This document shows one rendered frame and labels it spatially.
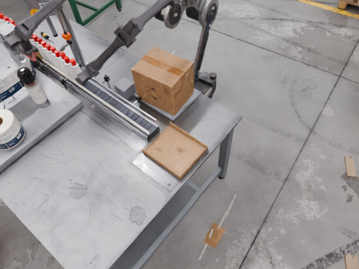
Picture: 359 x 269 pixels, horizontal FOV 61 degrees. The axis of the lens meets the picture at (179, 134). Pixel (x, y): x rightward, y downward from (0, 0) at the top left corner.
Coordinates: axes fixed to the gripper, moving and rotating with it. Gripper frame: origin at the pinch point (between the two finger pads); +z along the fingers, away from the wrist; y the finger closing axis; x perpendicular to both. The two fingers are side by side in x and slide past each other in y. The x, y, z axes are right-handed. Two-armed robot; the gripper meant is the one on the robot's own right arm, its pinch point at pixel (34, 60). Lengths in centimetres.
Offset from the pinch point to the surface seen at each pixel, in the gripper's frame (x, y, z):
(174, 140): 22, 87, 36
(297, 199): 77, 167, 118
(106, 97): 19.7, 30.8, 31.0
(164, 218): -5, 96, 98
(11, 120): -32.8, 9.9, 17.5
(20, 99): -16.0, -16.4, 31.5
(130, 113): 19, 54, 31
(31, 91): -11.8, 2.2, 15.9
